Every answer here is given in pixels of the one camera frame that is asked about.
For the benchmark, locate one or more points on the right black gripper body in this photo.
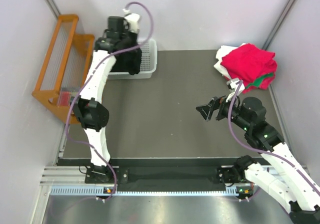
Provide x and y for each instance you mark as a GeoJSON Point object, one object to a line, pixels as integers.
{"type": "Point", "coordinates": [224, 110]}

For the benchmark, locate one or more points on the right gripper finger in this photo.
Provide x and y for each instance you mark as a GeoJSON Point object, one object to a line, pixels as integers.
{"type": "Point", "coordinates": [206, 111]}
{"type": "Point", "coordinates": [214, 103]}

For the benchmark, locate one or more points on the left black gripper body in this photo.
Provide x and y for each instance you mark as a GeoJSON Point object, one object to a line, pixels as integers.
{"type": "Point", "coordinates": [132, 61]}

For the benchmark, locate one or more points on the black t shirt blue logo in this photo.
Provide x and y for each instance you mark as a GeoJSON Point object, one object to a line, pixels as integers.
{"type": "Point", "coordinates": [130, 61]}

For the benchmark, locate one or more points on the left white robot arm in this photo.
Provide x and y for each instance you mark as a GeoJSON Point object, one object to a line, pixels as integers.
{"type": "Point", "coordinates": [87, 106]}

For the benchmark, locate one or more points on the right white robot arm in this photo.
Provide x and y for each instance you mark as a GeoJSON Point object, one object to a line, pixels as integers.
{"type": "Point", "coordinates": [296, 192]}

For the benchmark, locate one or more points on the white plastic perforated basket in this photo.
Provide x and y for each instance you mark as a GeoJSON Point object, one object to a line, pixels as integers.
{"type": "Point", "coordinates": [148, 64]}

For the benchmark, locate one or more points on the green folded t shirt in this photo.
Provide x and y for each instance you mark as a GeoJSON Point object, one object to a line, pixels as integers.
{"type": "Point", "coordinates": [262, 82]}

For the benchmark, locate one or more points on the red folded t shirt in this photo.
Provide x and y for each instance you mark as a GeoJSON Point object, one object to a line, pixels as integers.
{"type": "Point", "coordinates": [256, 62]}

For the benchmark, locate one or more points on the white folded t shirt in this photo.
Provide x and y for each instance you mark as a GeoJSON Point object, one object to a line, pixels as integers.
{"type": "Point", "coordinates": [228, 62]}

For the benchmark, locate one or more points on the orange wooden rack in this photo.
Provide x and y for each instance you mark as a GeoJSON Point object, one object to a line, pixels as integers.
{"type": "Point", "coordinates": [66, 64]}

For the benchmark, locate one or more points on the red box in rack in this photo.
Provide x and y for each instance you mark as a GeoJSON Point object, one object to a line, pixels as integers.
{"type": "Point", "coordinates": [65, 95]}

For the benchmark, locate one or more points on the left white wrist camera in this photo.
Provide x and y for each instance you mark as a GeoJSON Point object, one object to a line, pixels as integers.
{"type": "Point", "coordinates": [133, 20]}

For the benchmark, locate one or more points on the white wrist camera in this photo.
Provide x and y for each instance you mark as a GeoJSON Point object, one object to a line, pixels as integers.
{"type": "Point", "coordinates": [233, 85]}
{"type": "Point", "coordinates": [133, 20]}

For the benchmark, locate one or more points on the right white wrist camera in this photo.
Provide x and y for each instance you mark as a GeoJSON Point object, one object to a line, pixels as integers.
{"type": "Point", "coordinates": [233, 85]}

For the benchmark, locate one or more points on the white slotted cable duct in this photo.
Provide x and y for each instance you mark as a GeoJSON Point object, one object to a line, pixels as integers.
{"type": "Point", "coordinates": [102, 191]}

